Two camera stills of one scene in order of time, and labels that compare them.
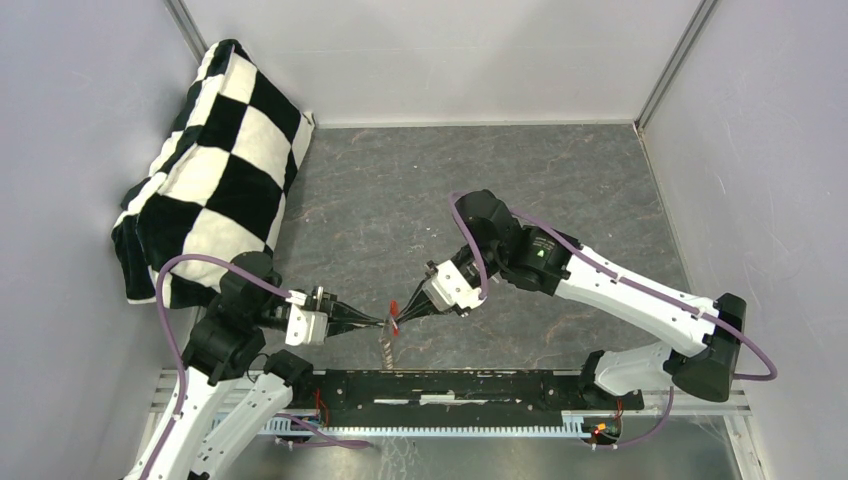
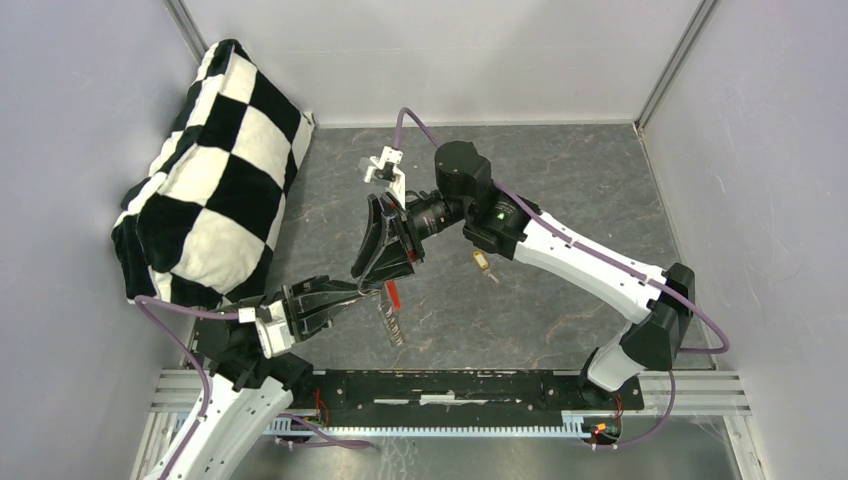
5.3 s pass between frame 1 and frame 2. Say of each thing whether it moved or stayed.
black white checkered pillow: stayed
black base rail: stayed
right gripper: moved
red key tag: moved
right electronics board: stayed
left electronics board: stayed
